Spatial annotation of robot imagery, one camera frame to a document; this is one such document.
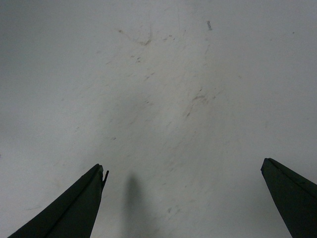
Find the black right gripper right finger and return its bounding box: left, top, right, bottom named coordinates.
left=261, top=158, right=317, bottom=238

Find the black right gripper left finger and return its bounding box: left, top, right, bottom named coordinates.
left=10, top=164, right=109, bottom=238

